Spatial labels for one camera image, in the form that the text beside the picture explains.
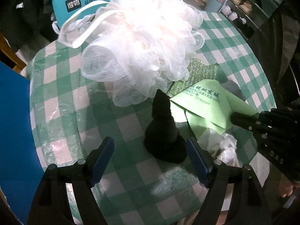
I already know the shoe rack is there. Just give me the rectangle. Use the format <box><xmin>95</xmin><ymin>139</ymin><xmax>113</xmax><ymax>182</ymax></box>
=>
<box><xmin>219</xmin><ymin>0</ymin><xmax>283</xmax><ymax>40</ymax></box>

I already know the light blue trash bin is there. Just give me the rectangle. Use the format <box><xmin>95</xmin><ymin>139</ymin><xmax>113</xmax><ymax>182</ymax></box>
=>
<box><xmin>204</xmin><ymin>0</ymin><xmax>223</xmax><ymax>13</ymax></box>

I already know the green bubble wrap piece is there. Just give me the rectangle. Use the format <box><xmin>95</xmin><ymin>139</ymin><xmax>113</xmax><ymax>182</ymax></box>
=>
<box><xmin>167</xmin><ymin>57</ymin><xmax>226</xmax><ymax>98</ymax></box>

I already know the black sock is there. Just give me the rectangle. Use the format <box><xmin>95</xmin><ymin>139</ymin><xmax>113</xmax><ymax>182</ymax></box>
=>
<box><xmin>143</xmin><ymin>90</ymin><xmax>187</xmax><ymax>164</ymax></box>

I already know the grey plastic bag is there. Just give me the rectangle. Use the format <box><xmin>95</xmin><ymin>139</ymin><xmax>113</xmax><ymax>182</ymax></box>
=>
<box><xmin>197</xmin><ymin>128</ymin><xmax>239</xmax><ymax>167</ymax></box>

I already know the person right hand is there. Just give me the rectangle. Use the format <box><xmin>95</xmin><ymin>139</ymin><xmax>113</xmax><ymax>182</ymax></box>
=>
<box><xmin>278</xmin><ymin>179</ymin><xmax>294</xmax><ymax>198</ymax></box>

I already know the black hanging jacket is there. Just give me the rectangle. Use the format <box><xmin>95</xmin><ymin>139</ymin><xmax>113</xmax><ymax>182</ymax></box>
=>
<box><xmin>1</xmin><ymin>0</ymin><xmax>57</xmax><ymax>52</ymax></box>

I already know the green checked tablecloth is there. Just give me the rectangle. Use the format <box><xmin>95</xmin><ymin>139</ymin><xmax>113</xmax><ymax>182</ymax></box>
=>
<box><xmin>21</xmin><ymin>12</ymin><xmax>276</xmax><ymax>224</ymax></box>

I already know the blue cardboard box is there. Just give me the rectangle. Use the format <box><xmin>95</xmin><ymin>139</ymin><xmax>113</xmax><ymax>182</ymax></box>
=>
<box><xmin>1</xmin><ymin>64</ymin><xmax>43</xmax><ymax>224</ymax></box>

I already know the white mesh bath sponge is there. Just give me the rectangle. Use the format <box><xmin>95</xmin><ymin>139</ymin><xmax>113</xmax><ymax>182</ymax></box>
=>
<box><xmin>58</xmin><ymin>0</ymin><xmax>204</xmax><ymax>107</ymax></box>

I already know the light green cloth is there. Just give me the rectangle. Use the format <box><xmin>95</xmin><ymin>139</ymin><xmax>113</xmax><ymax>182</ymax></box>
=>
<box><xmin>170</xmin><ymin>79</ymin><xmax>258</xmax><ymax>139</ymax></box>

